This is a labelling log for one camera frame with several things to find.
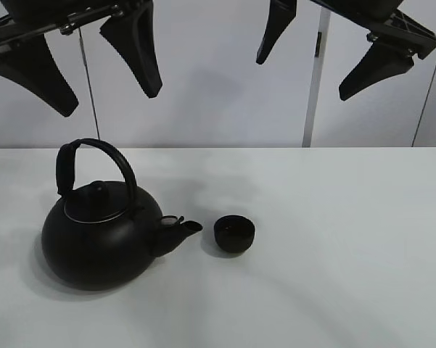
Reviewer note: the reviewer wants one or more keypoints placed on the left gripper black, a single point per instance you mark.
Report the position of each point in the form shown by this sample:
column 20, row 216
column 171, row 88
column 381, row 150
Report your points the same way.
column 30, row 63

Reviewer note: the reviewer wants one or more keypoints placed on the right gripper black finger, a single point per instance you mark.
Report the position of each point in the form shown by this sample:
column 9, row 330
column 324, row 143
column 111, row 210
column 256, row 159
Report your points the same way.
column 281, row 14

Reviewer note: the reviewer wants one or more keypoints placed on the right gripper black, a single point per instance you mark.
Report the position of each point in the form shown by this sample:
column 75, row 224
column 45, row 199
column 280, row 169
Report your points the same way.
column 395, row 36

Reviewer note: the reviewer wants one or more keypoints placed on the black cast iron teapot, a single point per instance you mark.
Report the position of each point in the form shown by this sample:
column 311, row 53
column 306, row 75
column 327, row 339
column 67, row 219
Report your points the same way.
column 106, row 233

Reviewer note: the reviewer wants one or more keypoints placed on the small black teacup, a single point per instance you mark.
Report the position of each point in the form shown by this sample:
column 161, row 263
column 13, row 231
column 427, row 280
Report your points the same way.
column 234, row 234

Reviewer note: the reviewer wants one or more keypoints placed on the white vertical post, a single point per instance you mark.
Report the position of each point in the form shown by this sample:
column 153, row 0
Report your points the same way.
column 318, row 63

